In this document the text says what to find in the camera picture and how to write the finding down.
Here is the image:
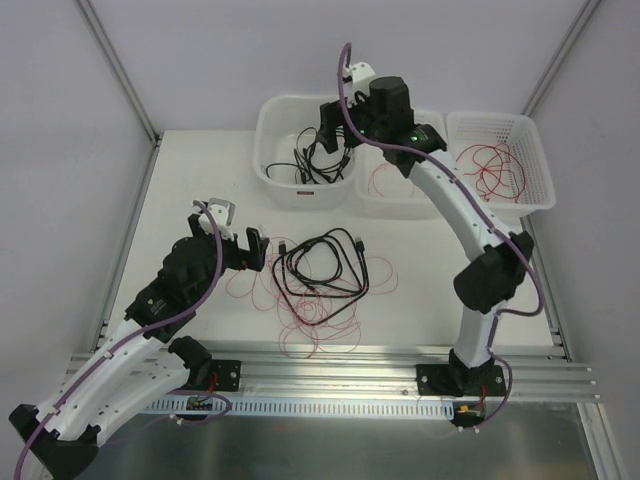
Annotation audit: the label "black USB cable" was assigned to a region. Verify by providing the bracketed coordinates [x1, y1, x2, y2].
[298, 139, 352, 185]

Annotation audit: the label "black USB cables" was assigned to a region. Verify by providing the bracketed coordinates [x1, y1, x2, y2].
[272, 227, 371, 327]

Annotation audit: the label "thin red wires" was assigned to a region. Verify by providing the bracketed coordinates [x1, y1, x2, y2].
[224, 222, 401, 359]

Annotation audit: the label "thick red wire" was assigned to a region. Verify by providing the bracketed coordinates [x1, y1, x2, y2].
[455, 142, 529, 205]
[469, 142, 514, 201]

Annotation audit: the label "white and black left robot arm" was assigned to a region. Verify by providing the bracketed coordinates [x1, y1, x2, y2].
[9, 225, 269, 479]

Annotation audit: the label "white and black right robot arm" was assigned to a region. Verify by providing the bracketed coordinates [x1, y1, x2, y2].
[318, 74, 534, 397]

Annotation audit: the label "white solid plastic tub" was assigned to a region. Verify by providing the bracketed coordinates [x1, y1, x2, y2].
[253, 95, 355, 210]

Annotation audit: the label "white perforated middle basket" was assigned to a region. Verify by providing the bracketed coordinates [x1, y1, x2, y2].
[354, 106, 456, 218]

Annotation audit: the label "white perforated basket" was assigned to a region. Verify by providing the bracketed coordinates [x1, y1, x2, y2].
[446, 111, 556, 218]
[354, 106, 456, 218]

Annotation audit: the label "white perforated right basket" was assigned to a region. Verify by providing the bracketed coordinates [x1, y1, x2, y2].
[446, 111, 556, 218]

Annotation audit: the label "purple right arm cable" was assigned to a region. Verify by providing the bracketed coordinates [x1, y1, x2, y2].
[337, 43, 546, 441]

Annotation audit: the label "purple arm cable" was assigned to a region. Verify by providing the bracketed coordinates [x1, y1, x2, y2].
[14, 199, 234, 480]
[337, 43, 546, 441]

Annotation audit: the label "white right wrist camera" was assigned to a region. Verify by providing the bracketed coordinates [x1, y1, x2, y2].
[343, 62, 376, 95]

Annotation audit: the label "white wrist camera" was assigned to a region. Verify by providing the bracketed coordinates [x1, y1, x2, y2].
[343, 62, 376, 95]
[198, 198, 236, 240]

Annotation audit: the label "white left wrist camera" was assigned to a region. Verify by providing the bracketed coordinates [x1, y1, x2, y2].
[198, 198, 236, 240]

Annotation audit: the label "thin red wire in basket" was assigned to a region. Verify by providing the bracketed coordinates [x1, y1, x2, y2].
[367, 159, 431, 199]

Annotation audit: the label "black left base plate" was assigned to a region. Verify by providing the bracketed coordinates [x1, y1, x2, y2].
[187, 359, 242, 393]

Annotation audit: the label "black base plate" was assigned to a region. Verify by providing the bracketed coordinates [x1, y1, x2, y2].
[416, 363, 507, 398]
[187, 359, 242, 393]

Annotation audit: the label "aluminium mounting rail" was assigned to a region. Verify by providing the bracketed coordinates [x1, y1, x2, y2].
[64, 339, 601, 404]

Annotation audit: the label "white slotted cable duct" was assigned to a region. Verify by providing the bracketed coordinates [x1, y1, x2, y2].
[144, 395, 454, 421]

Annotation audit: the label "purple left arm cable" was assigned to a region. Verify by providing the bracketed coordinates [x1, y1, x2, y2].
[14, 199, 234, 480]

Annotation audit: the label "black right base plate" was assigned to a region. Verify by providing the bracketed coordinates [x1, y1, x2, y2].
[416, 363, 507, 398]

